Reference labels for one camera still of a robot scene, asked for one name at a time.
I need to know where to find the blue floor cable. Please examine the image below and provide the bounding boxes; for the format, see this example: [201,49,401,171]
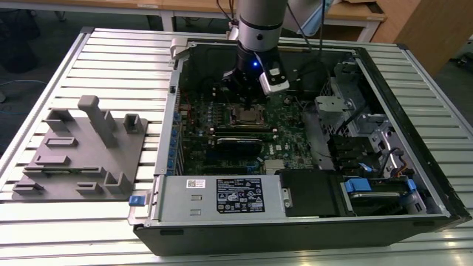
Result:
[0,79,49,116]

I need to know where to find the grey plastic parts rack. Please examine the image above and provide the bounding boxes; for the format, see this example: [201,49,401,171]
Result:
[11,95,149,202]

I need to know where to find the coloured wire bundle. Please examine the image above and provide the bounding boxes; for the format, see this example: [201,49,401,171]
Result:
[390,162,412,178]

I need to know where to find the black RAM slot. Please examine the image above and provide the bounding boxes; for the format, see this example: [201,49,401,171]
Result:
[213,132,278,139]
[213,126,278,133]

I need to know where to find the wooden cabinet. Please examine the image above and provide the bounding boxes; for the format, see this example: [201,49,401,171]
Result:
[380,0,473,77]

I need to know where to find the wooden desk white legs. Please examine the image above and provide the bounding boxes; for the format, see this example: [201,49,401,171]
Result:
[0,0,174,31]
[161,0,388,42]

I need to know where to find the grey case latch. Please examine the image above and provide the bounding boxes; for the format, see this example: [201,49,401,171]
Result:
[169,38,189,60]

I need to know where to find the dark wheeled stand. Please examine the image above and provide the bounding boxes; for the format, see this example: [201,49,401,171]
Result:
[449,37,473,69]

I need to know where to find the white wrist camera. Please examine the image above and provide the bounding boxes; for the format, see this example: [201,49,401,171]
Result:
[258,65,292,96]

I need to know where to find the black case cable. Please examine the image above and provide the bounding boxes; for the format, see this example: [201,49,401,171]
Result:
[298,59,332,94]
[336,101,368,136]

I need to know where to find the silver hard disk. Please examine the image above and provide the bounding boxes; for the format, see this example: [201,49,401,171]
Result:
[346,191,404,200]

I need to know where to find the black expansion slot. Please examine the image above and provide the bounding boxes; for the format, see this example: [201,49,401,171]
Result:
[198,165,260,174]

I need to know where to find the silver square CPU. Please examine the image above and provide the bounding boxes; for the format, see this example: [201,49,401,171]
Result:
[238,109,260,122]

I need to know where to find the silver metal bracket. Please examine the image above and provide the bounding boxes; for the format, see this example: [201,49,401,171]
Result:
[314,95,352,120]

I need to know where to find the black graphics card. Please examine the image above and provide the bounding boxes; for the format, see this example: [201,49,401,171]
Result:
[214,136,264,162]

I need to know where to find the metal drive cage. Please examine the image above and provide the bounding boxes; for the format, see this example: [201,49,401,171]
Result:
[325,62,418,178]

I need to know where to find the black plastic bracket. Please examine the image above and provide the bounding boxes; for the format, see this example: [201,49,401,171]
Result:
[328,135,377,171]

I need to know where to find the blue disk carrier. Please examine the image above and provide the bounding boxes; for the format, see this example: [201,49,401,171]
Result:
[341,178,417,200]

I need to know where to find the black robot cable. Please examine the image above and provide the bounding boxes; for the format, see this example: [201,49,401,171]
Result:
[286,0,313,53]
[293,0,328,83]

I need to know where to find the green motherboard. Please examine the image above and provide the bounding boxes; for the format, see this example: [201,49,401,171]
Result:
[176,83,322,177]

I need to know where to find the silver power supply unit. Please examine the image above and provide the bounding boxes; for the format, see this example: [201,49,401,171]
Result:
[153,175,288,222]

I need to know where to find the black open PC case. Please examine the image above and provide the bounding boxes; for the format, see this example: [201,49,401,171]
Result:
[126,37,473,257]

